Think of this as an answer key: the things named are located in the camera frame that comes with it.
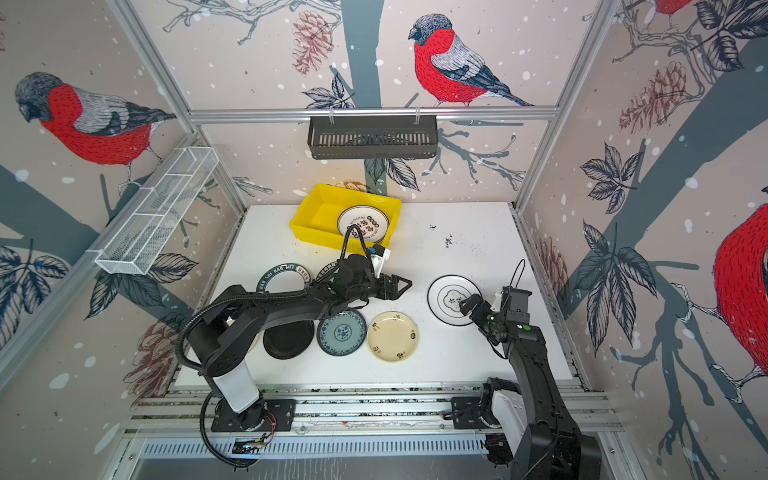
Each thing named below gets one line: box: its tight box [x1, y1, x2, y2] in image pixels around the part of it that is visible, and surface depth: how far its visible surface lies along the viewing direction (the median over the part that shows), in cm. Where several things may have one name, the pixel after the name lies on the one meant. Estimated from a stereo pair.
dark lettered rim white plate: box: [256, 263, 313, 294], surface depth 102 cm
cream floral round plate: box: [367, 310, 418, 363], surface depth 88 cm
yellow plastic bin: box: [290, 184, 402, 251], surface depth 120 cm
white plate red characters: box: [338, 205, 390, 243], surface depth 116 cm
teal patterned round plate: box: [316, 309, 368, 357], surface depth 89 cm
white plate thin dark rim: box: [427, 274, 482, 326], surface depth 97 cm
